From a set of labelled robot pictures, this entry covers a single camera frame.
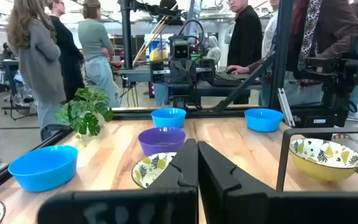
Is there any printed white bucket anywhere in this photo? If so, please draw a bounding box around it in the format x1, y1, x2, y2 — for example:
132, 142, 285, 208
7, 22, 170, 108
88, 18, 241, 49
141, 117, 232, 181
144, 33, 173, 62

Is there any green potted plant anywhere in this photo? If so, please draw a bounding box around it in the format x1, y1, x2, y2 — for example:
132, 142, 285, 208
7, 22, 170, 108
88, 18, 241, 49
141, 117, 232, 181
55, 86, 114, 139

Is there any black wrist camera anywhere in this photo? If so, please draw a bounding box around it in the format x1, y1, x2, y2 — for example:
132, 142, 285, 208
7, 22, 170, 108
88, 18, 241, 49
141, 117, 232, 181
170, 36, 192, 60

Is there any black mechanical rig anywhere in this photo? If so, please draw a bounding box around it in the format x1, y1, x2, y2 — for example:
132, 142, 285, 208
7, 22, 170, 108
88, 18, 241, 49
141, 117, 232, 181
292, 32, 358, 128

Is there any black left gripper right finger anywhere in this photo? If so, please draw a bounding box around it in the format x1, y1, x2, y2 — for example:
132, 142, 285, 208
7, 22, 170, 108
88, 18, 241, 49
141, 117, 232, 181
197, 141, 358, 224

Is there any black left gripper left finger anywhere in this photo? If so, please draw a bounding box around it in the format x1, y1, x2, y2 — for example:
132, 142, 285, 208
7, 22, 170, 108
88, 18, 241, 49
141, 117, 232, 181
37, 138, 200, 224

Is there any black aluminium table frame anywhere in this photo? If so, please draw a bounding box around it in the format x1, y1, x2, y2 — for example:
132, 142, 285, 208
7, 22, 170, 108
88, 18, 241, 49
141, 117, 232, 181
0, 0, 296, 200

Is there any black laptop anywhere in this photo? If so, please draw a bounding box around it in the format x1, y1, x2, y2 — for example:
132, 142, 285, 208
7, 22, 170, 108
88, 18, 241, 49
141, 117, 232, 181
213, 71, 251, 88

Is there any blue plastic bowl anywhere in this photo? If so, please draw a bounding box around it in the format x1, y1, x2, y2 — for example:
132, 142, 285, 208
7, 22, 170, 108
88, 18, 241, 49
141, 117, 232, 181
7, 144, 79, 193
244, 108, 284, 133
150, 107, 187, 129

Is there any dark grey desk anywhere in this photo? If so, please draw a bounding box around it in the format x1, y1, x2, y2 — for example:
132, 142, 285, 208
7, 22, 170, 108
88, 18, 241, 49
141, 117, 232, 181
118, 67, 262, 99

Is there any black pole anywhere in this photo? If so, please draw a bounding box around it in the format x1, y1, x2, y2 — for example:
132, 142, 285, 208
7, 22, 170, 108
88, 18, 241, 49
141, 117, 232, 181
118, 0, 135, 70

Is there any black cart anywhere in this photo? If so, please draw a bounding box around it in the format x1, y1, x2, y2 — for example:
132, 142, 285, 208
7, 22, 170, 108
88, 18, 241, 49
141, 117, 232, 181
0, 58, 37, 121

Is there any black cable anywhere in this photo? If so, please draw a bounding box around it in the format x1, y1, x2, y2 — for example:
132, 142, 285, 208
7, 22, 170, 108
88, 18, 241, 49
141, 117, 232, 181
178, 19, 205, 43

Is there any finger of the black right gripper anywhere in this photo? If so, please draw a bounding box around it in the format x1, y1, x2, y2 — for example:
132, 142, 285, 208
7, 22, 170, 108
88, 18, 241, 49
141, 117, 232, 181
182, 58, 198, 85
169, 58, 183, 85

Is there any purple plastic bowl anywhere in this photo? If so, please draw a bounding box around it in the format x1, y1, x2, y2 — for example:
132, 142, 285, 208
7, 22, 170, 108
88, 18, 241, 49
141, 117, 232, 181
137, 126, 187, 157

